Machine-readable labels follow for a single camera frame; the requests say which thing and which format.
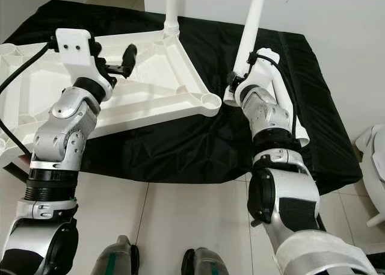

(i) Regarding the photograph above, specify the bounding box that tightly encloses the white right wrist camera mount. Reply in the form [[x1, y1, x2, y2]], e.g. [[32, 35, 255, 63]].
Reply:
[[241, 48, 280, 95]]

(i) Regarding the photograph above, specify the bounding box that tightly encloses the grey right robot leg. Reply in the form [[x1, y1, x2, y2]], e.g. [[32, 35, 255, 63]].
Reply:
[[180, 246, 229, 275]]

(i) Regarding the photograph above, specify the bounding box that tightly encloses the white plastic children table top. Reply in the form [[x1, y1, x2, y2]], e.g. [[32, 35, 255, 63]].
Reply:
[[0, 28, 221, 167]]

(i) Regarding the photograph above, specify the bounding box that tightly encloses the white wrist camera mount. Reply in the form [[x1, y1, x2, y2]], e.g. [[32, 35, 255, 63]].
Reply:
[[54, 27, 112, 101], [241, 48, 280, 95]]

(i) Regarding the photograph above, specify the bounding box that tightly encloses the grey left robot leg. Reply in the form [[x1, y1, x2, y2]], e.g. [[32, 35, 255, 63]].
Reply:
[[96, 236, 139, 275]]

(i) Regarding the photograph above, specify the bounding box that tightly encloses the maroon plastic stool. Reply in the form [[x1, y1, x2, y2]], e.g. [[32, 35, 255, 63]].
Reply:
[[15, 155, 37, 167]]

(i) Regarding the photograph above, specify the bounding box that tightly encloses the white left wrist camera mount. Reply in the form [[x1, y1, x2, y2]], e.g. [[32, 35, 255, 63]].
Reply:
[[54, 27, 112, 101]]

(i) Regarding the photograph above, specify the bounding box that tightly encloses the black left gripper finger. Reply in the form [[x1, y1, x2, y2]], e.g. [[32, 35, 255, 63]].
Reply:
[[123, 44, 138, 77]]

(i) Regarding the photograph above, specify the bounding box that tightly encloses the black table cloth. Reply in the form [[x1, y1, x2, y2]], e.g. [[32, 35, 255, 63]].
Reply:
[[0, 0, 365, 194]]

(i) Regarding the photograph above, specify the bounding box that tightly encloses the white plastic chair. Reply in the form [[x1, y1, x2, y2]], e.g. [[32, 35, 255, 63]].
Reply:
[[354, 125, 385, 227]]

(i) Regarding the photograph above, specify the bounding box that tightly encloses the grey robot leg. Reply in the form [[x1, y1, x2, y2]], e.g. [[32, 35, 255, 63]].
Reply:
[[96, 236, 139, 275], [180, 246, 229, 275]]

